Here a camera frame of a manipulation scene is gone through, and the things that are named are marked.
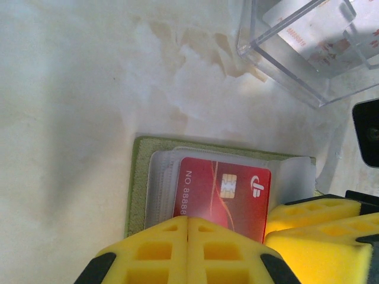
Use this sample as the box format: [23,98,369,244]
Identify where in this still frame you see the green card holder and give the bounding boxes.
[123,135,326,240]

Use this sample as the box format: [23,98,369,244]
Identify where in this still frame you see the clear acrylic card stand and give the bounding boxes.
[236,0,379,108]

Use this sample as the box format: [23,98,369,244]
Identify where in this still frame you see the red chip card with logo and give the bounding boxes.
[172,156,272,244]

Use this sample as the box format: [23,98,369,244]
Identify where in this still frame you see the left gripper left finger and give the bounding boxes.
[73,215,189,284]

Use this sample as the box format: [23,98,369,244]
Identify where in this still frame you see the white card with red pattern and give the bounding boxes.
[262,0,379,80]

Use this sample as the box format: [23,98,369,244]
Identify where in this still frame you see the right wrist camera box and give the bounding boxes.
[351,99,379,168]

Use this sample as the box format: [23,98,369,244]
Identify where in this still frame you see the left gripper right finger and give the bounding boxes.
[188,217,303,284]

